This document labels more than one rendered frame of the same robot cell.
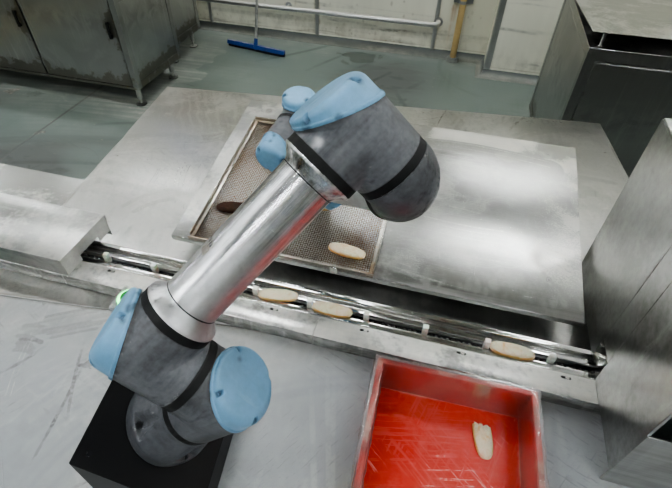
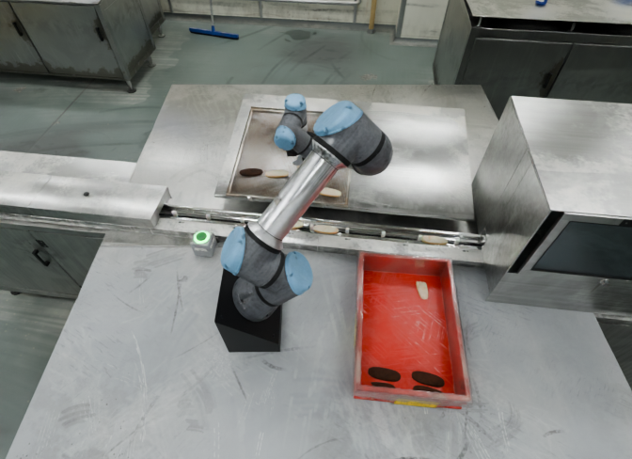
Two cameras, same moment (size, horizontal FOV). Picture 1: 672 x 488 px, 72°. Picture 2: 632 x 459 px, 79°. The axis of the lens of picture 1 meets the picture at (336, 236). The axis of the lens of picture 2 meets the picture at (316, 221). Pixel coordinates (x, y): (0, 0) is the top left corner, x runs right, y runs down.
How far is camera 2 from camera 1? 40 cm
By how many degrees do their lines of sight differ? 8
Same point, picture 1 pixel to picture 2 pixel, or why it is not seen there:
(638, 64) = (505, 37)
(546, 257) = (450, 182)
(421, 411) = (387, 279)
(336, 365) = (333, 261)
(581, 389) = (474, 256)
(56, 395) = (171, 298)
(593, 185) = (478, 131)
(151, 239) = (197, 198)
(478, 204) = (406, 153)
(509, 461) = (437, 298)
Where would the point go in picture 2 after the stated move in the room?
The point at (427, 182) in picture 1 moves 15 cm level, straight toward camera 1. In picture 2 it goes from (387, 154) to (387, 197)
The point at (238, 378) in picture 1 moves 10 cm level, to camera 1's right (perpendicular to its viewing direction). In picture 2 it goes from (297, 267) to (334, 263)
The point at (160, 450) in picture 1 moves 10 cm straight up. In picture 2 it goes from (256, 311) to (252, 294)
